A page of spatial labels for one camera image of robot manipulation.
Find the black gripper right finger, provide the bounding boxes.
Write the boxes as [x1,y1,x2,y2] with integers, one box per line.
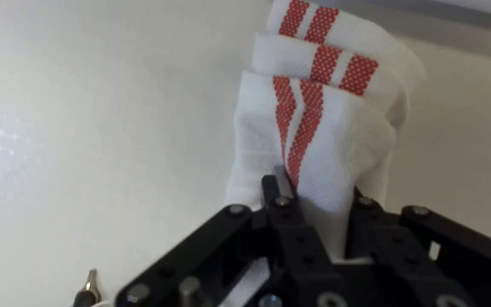
[345,189,428,268]

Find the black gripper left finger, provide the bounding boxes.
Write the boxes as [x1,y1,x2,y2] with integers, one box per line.
[261,165,331,268]

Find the red striped white cloth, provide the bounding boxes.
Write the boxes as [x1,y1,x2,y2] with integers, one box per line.
[225,0,425,261]

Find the small black keys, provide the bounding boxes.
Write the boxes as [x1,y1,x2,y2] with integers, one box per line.
[72,269,101,307]

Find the white plastic tray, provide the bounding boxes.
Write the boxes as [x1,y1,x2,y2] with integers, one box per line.
[0,0,491,307]

